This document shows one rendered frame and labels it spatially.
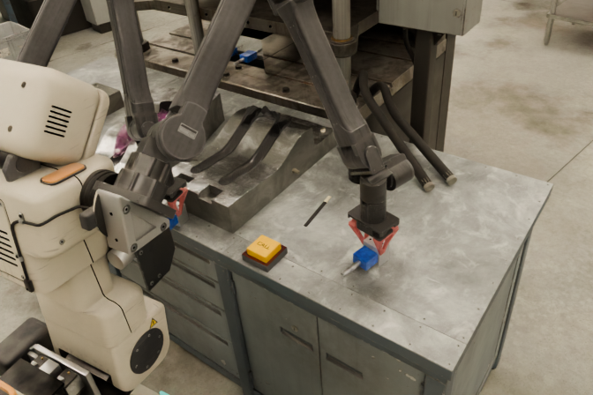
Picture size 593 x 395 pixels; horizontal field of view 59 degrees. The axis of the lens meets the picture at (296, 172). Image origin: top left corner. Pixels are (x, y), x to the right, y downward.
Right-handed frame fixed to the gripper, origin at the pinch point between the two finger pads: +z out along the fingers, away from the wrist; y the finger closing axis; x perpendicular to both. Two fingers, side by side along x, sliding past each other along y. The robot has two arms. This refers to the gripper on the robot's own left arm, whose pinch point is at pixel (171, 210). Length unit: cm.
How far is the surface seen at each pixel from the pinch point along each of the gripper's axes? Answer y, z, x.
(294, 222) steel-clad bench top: -29.9, 4.9, -12.7
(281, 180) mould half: -20.5, 0.8, -23.4
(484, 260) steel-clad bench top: -77, 5, -18
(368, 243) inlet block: -53, 0, -7
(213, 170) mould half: -4.2, -4.0, -15.2
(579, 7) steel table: -86, 63, -386
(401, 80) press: -27, 10, -113
